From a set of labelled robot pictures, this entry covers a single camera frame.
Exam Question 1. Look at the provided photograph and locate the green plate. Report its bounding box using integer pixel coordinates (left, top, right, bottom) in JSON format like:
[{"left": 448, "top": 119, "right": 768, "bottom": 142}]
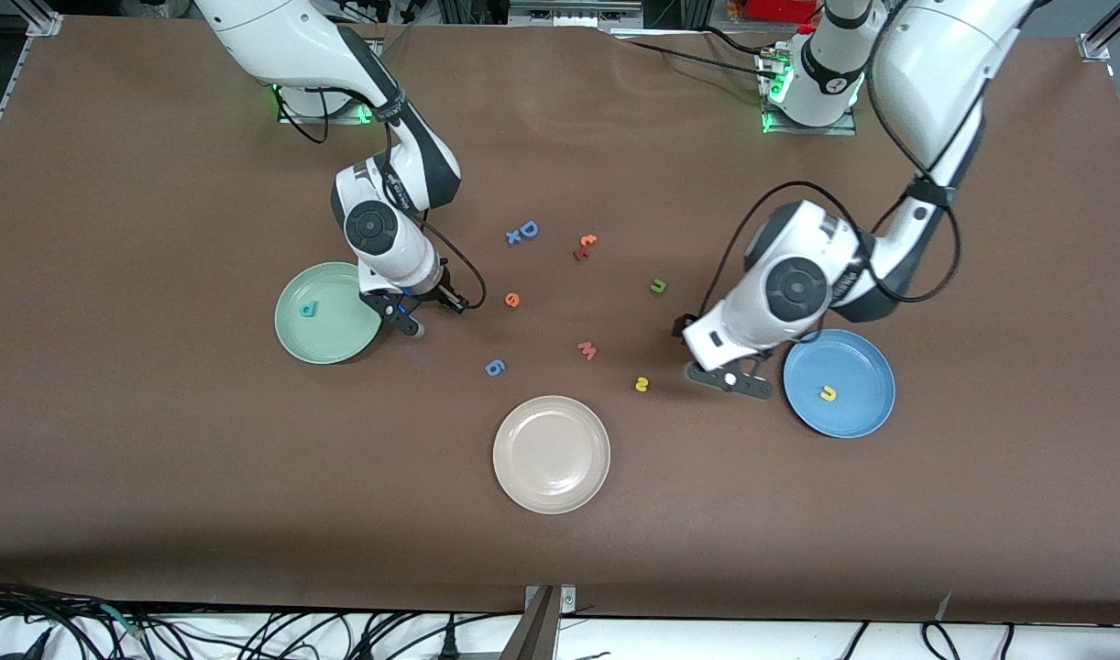
[{"left": 274, "top": 262, "right": 386, "bottom": 366}]

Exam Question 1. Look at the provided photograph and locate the beige plate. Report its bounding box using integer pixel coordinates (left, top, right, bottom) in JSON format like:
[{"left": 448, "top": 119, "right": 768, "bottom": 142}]
[{"left": 492, "top": 395, "right": 612, "bottom": 515}]

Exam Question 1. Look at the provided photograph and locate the blue plate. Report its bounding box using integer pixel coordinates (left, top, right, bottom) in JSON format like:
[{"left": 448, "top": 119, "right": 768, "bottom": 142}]
[{"left": 783, "top": 329, "right": 896, "bottom": 440}]

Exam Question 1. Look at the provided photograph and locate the red box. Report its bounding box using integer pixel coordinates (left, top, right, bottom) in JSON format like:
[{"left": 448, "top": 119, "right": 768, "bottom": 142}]
[{"left": 743, "top": 0, "right": 822, "bottom": 24}]

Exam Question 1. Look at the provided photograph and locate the brown table cover sheet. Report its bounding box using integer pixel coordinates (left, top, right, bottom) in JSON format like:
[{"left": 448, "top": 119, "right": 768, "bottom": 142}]
[{"left": 0, "top": 16, "right": 1120, "bottom": 626}]

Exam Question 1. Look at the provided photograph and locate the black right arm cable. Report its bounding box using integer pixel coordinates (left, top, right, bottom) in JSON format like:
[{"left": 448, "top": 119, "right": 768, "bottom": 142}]
[{"left": 276, "top": 87, "right": 488, "bottom": 314}]

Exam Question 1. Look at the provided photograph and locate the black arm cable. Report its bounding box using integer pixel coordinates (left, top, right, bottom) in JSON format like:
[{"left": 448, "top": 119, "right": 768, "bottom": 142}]
[
  {"left": 276, "top": 87, "right": 488, "bottom": 314},
  {"left": 702, "top": 50, "right": 964, "bottom": 317}
]

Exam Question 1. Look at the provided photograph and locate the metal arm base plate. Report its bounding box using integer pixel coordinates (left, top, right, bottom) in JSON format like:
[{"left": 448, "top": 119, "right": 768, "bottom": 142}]
[
  {"left": 757, "top": 46, "right": 859, "bottom": 137},
  {"left": 278, "top": 87, "right": 379, "bottom": 125}
]

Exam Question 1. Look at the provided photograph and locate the black base cable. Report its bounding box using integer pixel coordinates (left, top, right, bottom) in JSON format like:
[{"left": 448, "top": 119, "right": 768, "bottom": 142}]
[{"left": 615, "top": 26, "right": 785, "bottom": 83}]

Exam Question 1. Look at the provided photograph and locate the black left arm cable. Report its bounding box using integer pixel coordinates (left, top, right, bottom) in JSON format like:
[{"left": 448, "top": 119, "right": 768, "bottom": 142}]
[{"left": 702, "top": 50, "right": 964, "bottom": 317}]

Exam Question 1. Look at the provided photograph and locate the grey metal frame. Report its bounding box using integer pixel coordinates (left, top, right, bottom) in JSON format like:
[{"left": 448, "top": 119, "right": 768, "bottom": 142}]
[{"left": 508, "top": 0, "right": 645, "bottom": 28}]

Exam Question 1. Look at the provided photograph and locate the metal table bracket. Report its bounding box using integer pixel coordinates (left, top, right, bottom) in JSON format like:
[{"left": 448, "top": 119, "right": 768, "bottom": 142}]
[{"left": 500, "top": 585, "right": 579, "bottom": 660}]

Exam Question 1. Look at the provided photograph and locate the teal tipped floor cable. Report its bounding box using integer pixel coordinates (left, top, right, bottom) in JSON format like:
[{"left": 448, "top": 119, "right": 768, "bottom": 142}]
[{"left": 97, "top": 603, "right": 148, "bottom": 640}]

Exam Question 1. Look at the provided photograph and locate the aluminium frame profile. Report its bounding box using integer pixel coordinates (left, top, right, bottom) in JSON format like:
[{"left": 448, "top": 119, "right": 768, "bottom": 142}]
[
  {"left": 0, "top": 0, "right": 66, "bottom": 180},
  {"left": 1078, "top": 0, "right": 1120, "bottom": 61}
]

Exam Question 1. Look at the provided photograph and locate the black cable connector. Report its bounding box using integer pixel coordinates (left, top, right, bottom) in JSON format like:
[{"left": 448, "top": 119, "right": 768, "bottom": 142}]
[{"left": 0, "top": 626, "right": 55, "bottom": 660}]

